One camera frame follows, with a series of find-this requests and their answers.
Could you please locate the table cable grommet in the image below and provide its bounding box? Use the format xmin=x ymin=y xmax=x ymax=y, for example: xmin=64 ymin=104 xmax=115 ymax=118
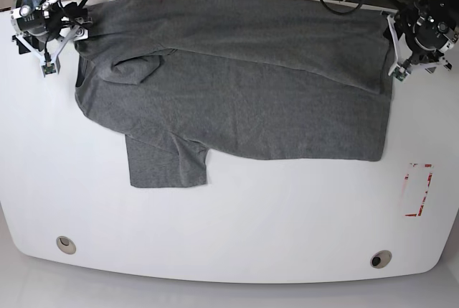
xmin=56 ymin=236 xmax=77 ymax=255
xmin=370 ymin=250 xmax=392 ymax=269

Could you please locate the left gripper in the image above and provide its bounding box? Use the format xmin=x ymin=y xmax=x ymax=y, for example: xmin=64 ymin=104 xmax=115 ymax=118
xmin=387 ymin=14 xmax=453 ymax=75

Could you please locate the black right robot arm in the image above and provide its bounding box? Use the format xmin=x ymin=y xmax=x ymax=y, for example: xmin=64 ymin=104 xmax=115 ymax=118
xmin=10 ymin=0 xmax=93 ymax=76

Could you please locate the grey t-shirt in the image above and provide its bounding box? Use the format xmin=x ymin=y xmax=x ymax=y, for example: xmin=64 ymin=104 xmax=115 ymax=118
xmin=75 ymin=0 xmax=392 ymax=188

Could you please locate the left table cable grommet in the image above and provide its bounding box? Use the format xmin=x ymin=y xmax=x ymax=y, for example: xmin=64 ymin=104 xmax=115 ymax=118
xmin=56 ymin=236 xmax=77 ymax=255

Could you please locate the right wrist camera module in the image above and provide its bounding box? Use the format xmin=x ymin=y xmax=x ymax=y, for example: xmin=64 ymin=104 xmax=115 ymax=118
xmin=41 ymin=62 xmax=60 ymax=77

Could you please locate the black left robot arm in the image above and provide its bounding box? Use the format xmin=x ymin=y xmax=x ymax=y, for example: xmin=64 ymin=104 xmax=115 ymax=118
xmin=387 ymin=0 xmax=458 ymax=81

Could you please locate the red tape rectangle marking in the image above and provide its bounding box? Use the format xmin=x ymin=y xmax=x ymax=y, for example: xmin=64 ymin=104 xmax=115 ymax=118
xmin=401 ymin=163 xmax=434 ymax=218

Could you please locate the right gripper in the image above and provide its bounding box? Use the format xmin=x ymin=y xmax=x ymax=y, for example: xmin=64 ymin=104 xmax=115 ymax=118
xmin=10 ymin=13 xmax=93 ymax=67

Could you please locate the right table cable grommet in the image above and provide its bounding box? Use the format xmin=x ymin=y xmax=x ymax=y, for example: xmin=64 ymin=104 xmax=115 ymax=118
xmin=370 ymin=250 xmax=392 ymax=269

